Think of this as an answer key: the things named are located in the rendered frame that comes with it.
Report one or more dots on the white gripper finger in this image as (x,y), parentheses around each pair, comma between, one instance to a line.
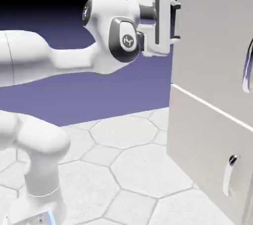
(175,40)
(175,5)

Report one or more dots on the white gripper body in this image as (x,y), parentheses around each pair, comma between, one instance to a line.
(164,19)

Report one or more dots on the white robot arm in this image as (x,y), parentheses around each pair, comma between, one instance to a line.
(35,57)

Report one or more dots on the white painted cabinet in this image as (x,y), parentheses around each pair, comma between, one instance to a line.
(249,214)

